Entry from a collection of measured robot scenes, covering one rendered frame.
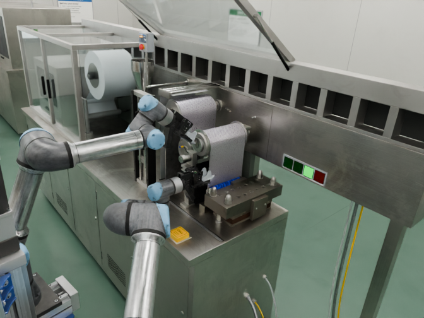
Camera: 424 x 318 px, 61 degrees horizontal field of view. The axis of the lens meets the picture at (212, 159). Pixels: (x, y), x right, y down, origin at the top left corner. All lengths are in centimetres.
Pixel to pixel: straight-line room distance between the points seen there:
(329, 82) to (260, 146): 52
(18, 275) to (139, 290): 33
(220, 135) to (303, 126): 40
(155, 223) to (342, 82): 93
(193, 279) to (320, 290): 143
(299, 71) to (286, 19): 305
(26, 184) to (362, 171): 131
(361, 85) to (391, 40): 252
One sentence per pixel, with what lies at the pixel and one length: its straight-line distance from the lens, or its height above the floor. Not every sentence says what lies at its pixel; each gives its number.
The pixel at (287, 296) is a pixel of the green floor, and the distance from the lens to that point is 277.
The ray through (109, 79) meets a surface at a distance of 250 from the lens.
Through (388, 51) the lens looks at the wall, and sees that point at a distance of 405.
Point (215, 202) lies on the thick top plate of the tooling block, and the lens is 170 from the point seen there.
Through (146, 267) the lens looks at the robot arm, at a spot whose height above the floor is 113.
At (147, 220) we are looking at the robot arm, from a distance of 122.
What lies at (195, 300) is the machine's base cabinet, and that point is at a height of 65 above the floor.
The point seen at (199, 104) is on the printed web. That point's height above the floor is 138.
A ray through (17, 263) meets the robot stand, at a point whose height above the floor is 123.
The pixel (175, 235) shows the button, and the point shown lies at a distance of 165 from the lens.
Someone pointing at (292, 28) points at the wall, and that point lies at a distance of 466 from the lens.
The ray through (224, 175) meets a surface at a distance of 185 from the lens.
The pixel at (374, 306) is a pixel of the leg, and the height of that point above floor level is 56.
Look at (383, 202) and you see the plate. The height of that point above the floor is 120.
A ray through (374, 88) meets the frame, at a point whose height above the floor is 163.
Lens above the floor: 191
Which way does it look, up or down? 25 degrees down
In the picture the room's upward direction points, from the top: 4 degrees clockwise
